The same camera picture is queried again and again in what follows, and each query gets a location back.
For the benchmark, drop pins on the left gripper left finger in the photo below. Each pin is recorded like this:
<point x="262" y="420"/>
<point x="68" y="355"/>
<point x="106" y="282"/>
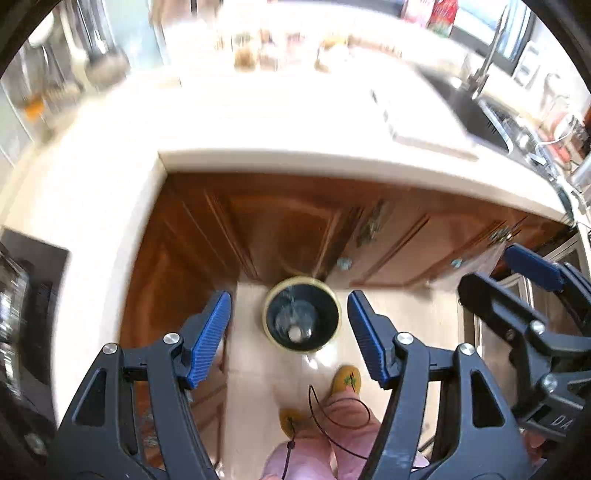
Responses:
<point x="98" y="437"/>

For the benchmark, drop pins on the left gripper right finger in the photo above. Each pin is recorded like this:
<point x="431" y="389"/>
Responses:
<point x="477" y="436"/>

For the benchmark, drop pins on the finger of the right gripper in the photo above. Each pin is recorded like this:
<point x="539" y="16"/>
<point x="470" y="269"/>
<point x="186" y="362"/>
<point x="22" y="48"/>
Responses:
<point x="501" y="310"/>
<point x="534" y="267"/>

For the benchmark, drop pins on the round black trash bin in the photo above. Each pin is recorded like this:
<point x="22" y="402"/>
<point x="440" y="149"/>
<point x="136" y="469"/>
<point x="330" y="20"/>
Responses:
<point x="301" y="314"/>

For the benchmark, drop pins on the steel kitchen faucet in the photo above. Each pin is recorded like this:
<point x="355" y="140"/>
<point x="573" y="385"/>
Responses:
<point x="476" y="82"/>

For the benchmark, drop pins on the pink trousers leg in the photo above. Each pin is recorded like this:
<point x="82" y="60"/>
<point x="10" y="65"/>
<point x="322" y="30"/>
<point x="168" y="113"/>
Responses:
<point x="337" y="451"/>

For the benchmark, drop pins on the yellow slipper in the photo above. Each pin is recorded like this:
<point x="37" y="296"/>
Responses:
<point x="292" y="421"/>
<point x="347" y="379"/>

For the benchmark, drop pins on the stainless steel sink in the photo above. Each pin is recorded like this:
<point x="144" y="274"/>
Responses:
<point x="493" y="125"/>

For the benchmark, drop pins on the blue cabinet knob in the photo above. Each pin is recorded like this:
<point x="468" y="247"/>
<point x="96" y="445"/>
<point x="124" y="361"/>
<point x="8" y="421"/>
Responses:
<point x="345" y="263"/>

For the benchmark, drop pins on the brown cardboard sheet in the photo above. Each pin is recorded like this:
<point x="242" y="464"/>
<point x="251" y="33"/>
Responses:
<point x="438" y="130"/>

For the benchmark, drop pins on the wooden cabinet doors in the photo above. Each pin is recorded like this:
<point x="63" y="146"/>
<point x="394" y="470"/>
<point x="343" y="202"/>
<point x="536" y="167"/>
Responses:
<point x="247" y="232"/>

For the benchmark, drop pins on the pink dish soap bottle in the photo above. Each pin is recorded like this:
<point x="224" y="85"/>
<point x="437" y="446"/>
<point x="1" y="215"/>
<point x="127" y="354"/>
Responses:
<point x="418" y="12"/>

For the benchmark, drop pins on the steel ladle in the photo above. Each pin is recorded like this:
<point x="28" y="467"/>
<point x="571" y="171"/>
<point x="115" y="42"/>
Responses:
<point x="107" y="63"/>

